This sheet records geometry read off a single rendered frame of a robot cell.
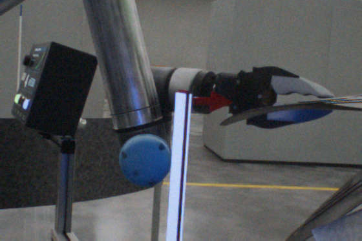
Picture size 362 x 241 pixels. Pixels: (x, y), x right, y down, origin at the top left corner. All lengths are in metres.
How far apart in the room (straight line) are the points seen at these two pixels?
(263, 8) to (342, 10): 1.06
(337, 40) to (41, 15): 3.83
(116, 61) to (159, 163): 0.16
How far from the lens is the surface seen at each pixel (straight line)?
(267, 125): 0.78
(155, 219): 2.91
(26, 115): 1.12
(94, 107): 4.93
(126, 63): 0.74
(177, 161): 0.58
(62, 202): 1.10
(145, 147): 0.73
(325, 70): 7.24
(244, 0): 6.89
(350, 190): 0.91
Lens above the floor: 1.22
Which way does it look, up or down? 5 degrees down
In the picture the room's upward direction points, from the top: 4 degrees clockwise
